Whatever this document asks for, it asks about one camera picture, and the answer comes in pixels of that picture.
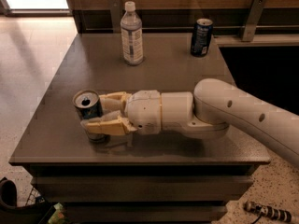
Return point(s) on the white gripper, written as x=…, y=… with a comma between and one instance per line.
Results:
x=144, y=110

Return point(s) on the redbull can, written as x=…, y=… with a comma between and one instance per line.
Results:
x=87, y=104

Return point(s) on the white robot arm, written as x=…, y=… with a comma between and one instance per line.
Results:
x=206, y=112

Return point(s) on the clear plastic water bottle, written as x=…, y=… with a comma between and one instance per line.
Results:
x=131, y=35

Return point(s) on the dark blue soda can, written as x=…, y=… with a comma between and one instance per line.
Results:
x=201, y=37

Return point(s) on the grey drawer cabinet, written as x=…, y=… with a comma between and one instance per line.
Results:
x=54, y=143

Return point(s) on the upper grey drawer front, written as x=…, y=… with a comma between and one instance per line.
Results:
x=99, y=189

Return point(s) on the grey drawer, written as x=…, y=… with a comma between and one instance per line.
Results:
x=99, y=189
x=149, y=214

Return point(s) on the lower grey drawer front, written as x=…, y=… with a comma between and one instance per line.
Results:
x=149, y=214

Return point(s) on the black bin with items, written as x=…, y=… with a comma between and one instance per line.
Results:
x=35, y=213

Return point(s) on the black white striped tool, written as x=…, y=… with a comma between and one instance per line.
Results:
x=270, y=212

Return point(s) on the left metal bracket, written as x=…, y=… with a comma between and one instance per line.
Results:
x=115, y=7

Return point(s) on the metal bracket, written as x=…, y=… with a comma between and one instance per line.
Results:
x=249, y=28
x=115, y=7

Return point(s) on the wooden wall panel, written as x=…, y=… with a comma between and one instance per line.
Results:
x=281, y=16

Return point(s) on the right metal bracket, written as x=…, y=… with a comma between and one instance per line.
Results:
x=249, y=28

